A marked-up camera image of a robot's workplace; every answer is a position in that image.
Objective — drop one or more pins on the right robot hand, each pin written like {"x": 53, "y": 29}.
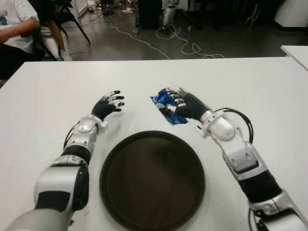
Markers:
{"x": 192, "y": 107}

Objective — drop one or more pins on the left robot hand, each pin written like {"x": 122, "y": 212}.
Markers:
{"x": 103, "y": 108}

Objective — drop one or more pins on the blue Oreo cookie package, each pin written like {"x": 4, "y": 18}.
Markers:
{"x": 158, "y": 99}

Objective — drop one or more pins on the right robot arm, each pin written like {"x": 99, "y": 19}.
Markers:
{"x": 240, "y": 154}

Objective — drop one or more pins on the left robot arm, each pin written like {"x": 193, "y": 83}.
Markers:
{"x": 60, "y": 180}

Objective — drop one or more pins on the person with bare leg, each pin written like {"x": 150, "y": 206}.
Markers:
{"x": 57, "y": 38}

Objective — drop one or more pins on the round dark brown tray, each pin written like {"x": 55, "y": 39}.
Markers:
{"x": 154, "y": 183}

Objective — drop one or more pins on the black wheeled stand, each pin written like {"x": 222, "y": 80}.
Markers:
{"x": 192, "y": 14}

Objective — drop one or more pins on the black chair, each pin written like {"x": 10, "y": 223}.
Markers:
{"x": 72, "y": 18}

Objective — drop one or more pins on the silver robot leg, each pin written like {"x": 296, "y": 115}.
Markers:
{"x": 167, "y": 14}

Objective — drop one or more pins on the white paper scrap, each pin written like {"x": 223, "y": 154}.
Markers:
{"x": 128, "y": 10}

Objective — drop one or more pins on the black cabinet on casters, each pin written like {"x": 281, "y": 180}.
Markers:
{"x": 149, "y": 14}

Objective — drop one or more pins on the white panel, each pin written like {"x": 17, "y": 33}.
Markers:
{"x": 80, "y": 7}

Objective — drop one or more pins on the metal folding stand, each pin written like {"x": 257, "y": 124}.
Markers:
{"x": 252, "y": 16}

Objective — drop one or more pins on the white side table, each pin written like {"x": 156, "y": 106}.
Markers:
{"x": 298, "y": 54}

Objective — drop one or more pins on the seated person in white shirt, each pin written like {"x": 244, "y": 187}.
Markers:
{"x": 14, "y": 14}

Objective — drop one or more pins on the white cabinet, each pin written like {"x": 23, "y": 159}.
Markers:
{"x": 293, "y": 12}

